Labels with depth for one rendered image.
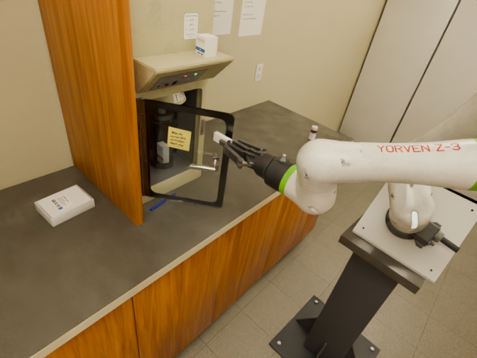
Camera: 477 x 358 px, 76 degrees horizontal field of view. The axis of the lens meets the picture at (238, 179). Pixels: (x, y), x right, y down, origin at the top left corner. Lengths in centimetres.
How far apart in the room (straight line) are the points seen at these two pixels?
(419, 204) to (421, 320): 153
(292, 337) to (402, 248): 99
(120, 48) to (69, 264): 67
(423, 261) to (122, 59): 120
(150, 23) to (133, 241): 70
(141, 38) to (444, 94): 317
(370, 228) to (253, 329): 103
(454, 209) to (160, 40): 119
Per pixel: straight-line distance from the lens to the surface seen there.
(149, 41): 103
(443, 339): 258
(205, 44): 106
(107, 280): 107
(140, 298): 118
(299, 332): 211
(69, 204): 128
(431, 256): 136
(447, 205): 141
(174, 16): 107
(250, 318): 209
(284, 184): 83
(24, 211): 137
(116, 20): 88
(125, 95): 92
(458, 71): 368
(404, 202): 114
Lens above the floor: 180
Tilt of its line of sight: 36 degrees down
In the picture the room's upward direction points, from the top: 10 degrees clockwise
